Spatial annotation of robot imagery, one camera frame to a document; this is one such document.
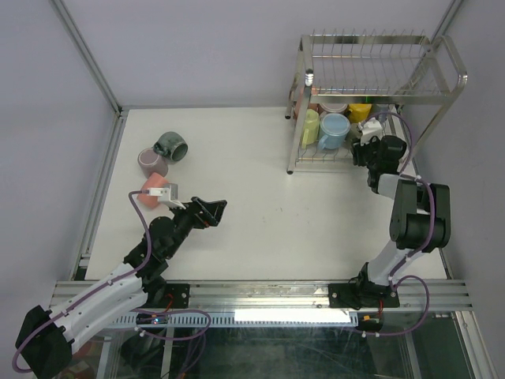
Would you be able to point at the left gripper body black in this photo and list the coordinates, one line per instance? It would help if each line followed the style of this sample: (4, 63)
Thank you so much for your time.
(186, 219)

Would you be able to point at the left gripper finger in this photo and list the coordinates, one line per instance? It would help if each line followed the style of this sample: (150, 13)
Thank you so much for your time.
(197, 203)
(212, 216)

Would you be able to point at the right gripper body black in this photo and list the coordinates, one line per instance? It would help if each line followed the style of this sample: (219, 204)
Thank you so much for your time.
(366, 154)

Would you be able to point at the yellow mug black handle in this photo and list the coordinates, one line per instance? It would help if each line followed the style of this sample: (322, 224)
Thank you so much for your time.
(358, 112)

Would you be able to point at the light blue mug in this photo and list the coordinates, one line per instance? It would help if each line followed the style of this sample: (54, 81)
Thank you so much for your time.
(334, 128)

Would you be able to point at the slate blue small mug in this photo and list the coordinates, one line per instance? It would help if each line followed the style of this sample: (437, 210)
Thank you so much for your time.
(377, 108)

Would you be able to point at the pale yellow mug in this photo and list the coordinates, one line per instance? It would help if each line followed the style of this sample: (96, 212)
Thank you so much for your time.
(310, 130)

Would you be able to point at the lilac ribbed mug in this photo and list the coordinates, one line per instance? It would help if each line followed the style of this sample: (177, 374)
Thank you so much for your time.
(338, 108)

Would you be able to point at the small taupe mug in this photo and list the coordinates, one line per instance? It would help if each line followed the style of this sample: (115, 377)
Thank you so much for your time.
(355, 132)

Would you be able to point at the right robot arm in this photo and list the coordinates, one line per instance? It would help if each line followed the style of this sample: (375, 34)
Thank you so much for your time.
(420, 220)

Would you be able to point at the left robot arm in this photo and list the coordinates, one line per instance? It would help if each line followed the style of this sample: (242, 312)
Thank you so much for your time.
(49, 339)

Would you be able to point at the steel dish rack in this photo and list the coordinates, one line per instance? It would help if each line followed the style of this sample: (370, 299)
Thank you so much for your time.
(402, 71)

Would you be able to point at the mauve upside-down mug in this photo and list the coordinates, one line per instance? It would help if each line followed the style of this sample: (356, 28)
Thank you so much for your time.
(152, 163)

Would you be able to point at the dark green glazed mug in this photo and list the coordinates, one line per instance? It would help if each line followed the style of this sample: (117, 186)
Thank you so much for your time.
(171, 146)

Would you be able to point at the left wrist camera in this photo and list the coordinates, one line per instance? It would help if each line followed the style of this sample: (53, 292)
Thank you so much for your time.
(166, 195)

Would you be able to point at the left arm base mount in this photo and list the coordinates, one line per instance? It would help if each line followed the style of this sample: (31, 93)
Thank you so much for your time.
(163, 294)

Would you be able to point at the white slotted cable duct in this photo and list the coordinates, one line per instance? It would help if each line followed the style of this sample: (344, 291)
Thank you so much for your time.
(243, 318)

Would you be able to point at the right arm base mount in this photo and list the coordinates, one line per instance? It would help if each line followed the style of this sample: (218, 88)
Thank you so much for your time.
(355, 296)

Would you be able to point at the aluminium mounting rail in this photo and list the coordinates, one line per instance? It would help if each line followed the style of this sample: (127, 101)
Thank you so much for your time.
(443, 296)

